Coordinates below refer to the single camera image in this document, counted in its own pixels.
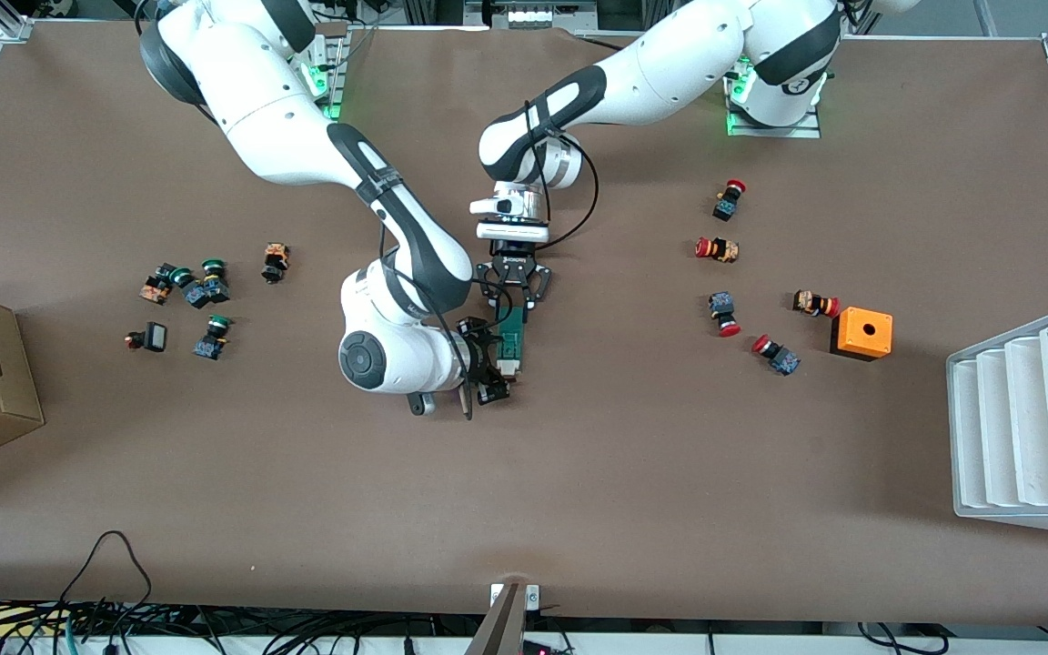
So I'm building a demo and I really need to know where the green load switch white handle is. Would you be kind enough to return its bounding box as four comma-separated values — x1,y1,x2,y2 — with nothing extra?
495,305,526,378

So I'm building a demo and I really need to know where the brown table cover sheet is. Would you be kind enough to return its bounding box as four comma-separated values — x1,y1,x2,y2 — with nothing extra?
0,20,1048,629

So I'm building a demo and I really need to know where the red mushroom button blue block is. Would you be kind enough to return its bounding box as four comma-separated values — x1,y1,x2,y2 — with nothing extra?
708,291,742,338
712,179,748,222
751,333,801,377

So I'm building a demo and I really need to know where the green button blue block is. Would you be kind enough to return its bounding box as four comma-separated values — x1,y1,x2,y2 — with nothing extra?
200,258,233,305
169,267,208,310
193,314,233,361

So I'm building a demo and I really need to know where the white slotted tray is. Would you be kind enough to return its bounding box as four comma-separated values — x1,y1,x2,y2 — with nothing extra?
946,303,1048,539

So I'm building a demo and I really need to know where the yellow tag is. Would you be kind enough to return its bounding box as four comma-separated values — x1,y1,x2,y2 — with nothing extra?
0,608,66,638

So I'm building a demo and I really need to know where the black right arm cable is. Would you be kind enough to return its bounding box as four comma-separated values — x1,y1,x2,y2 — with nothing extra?
378,218,479,421

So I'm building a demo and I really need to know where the aluminium camera mount post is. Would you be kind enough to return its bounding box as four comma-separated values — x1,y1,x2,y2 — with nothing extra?
465,582,543,655

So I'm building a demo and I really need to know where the silver frame with white light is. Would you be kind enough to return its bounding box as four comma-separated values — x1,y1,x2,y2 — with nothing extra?
465,0,598,30

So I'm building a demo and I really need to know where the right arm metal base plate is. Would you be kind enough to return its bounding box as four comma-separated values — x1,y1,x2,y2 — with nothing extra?
301,27,349,124

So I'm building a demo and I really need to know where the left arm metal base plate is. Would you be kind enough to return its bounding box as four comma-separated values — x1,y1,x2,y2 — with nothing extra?
726,55,823,139

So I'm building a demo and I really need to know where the black square switch red tip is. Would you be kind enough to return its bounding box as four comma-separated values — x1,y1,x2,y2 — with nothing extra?
123,321,169,354

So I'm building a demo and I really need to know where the orange button enclosure box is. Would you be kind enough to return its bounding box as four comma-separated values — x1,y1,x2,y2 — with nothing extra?
830,307,894,363

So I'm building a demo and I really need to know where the black looped cable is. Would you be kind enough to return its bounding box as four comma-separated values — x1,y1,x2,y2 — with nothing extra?
58,530,154,629

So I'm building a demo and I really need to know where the black curled cable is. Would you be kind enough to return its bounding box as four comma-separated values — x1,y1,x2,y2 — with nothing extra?
856,621,952,655

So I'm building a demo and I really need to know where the black cable bundle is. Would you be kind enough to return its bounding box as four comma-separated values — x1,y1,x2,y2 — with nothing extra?
0,596,489,655

